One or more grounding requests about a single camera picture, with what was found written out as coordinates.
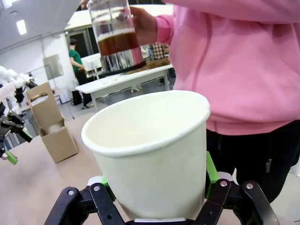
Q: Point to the brown cardboard cup carrier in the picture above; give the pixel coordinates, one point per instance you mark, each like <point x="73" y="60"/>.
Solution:
<point x="58" y="145"/>

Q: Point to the glass pitcher with brown drink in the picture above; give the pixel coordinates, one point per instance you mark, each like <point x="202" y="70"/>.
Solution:
<point x="117" y="42"/>

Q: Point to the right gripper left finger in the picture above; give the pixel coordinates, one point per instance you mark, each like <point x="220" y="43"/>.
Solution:
<point x="100" y="206"/>

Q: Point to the grey wall panel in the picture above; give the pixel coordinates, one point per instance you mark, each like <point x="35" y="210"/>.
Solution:
<point x="53" y="66"/>

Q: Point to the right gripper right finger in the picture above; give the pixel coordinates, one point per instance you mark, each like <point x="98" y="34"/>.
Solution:
<point x="234" y="206"/>

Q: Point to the person's black trousers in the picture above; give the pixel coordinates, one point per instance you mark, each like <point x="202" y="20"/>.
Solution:
<point x="246" y="159"/>

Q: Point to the bystander in green shirt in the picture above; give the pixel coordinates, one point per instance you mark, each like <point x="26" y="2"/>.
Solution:
<point x="77" y="70"/>

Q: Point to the rectangular ceiling light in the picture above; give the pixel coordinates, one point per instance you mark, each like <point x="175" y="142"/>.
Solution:
<point x="21" y="27"/>

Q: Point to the long white folding table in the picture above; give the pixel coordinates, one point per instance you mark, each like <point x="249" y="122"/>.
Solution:
<point x="122" y="80"/>

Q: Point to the bystander in plaid shirt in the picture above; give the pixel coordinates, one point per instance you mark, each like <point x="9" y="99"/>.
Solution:
<point x="159" y="50"/>

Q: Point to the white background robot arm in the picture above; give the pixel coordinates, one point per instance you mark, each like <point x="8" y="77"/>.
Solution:
<point x="20" y="80"/>

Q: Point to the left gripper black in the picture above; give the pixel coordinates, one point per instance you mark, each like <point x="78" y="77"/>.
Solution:
<point x="8" y="124"/>

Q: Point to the tall white paper cup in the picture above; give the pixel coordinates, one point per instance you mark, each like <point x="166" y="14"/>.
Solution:
<point x="150" y="168"/>

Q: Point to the pink hoodie torso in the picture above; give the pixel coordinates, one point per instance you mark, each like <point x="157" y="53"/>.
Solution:
<point x="234" y="70"/>

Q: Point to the person's right hand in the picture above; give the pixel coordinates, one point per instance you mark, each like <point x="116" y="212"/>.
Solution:
<point x="144" y="25"/>

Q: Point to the person's right forearm pink sleeve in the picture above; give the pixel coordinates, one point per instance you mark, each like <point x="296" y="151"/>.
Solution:
<point x="165" y="30"/>

